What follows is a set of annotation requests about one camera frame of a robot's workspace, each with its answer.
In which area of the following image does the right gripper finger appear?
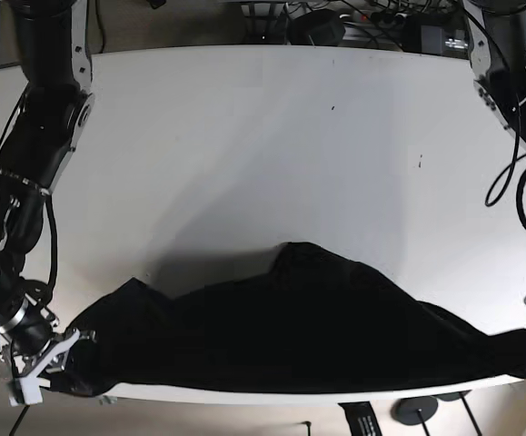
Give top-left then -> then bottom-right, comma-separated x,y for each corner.
7,377 -> 47,405
65,329 -> 96,348

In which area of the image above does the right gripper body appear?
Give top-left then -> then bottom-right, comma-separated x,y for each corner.
0,317 -> 74,381

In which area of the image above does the black printed T-shirt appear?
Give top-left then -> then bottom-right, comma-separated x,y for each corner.
50,243 -> 526,397

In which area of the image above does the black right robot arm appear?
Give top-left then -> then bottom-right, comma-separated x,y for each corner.
0,1 -> 94,406

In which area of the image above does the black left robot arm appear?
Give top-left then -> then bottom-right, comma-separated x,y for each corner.
456,1 -> 526,232

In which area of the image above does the right black floor stand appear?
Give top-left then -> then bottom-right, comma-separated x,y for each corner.
435,391 -> 483,436

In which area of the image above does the black floor stand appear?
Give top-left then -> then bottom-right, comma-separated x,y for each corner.
392,396 -> 439,436
435,391 -> 483,436

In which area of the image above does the left black floor stand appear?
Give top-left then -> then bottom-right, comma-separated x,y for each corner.
392,396 -> 439,436

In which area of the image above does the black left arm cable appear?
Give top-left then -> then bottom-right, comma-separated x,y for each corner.
484,26 -> 526,249

